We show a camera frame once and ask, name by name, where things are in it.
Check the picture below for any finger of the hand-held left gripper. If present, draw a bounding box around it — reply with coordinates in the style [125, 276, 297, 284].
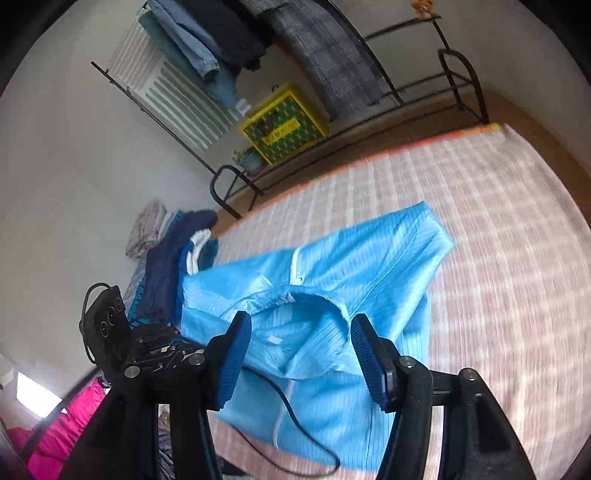
[126, 323, 204, 367]

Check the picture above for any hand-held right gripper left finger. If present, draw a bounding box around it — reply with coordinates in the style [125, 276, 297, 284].
[81, 311, 252, 480]

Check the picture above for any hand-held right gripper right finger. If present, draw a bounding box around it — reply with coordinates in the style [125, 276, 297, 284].
[350, 314, 539, 480]

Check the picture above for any light blue striped jacket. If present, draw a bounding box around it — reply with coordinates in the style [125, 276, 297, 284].
[178, 200, 455, 474]

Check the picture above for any person's left forearm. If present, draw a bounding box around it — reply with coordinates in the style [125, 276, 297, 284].
[9, 376, 112, 480]

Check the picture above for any black metal clothes rack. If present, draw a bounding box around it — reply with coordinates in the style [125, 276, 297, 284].
[90, 0, 490, 220]

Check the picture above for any royal blue folded garment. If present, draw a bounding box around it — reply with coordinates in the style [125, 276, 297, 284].
[173, 240, 220, 324]

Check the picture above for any navy folded jacket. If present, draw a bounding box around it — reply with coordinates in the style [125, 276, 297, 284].
[136, 210, 218, 324]

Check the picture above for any window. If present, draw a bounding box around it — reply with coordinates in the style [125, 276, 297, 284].
[16, 371, 61, 416]

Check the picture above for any floral folded quilt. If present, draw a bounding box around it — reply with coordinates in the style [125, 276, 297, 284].
[126, 202, 167, 258]

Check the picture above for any white folded garment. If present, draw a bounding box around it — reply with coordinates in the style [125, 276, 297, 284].
[187, 229, 213, 273]

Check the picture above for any pink checked blanket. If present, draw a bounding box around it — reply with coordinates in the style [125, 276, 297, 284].
[203, 122, 591, 480]

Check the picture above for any small potted plant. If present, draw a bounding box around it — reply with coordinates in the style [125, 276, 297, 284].
[232, 148, 264, 176]

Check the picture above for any yellow green storage box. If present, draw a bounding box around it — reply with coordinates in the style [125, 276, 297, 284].
[239, 83, 329, 166]

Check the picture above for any white grey striped cloth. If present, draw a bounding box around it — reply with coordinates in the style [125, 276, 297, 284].
[108, 21, 241, 151]

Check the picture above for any teal hanging jacket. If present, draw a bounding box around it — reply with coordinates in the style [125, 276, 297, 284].
[139, 9, 238, 109]

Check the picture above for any blue denim jacket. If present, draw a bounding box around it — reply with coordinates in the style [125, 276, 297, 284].
[148, 0, 220, 81]

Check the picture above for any grey plaid coat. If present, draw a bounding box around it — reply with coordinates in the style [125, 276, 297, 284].
[240, 0, 384, 118]

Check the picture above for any black blazer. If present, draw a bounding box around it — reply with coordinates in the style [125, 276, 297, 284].
[182, 0, 273, 70]

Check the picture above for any black cable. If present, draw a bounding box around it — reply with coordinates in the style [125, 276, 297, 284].
[240, 369, 342, 476]

